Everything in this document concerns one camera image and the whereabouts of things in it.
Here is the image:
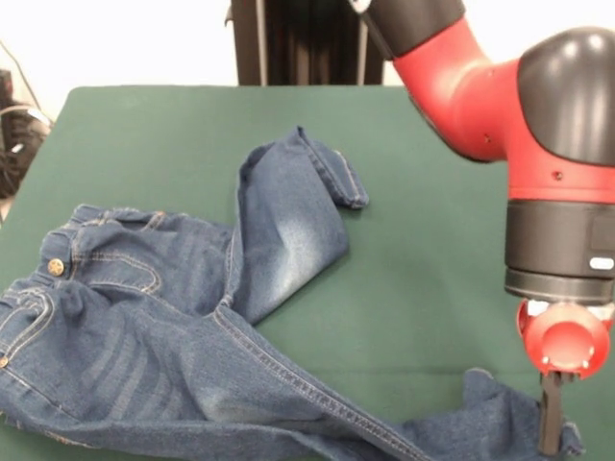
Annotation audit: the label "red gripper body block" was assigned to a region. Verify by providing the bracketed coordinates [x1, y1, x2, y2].
[516, 300, 615, 380]

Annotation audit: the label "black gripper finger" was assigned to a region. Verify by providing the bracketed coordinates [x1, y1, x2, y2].
[537, 370, 577, 456]

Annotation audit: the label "blue denim jeans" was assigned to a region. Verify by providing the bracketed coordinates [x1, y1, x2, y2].
[0, 125, 585, 461]

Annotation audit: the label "dark green table cloth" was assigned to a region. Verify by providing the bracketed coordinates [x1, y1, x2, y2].
[0, 85, 615, 461]

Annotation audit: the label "black wheeled chair base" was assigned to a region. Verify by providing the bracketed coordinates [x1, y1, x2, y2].
[0, 69, 54, 199]

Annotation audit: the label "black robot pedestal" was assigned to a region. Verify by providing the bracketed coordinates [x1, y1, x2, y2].
[225, 0, 385, 86]

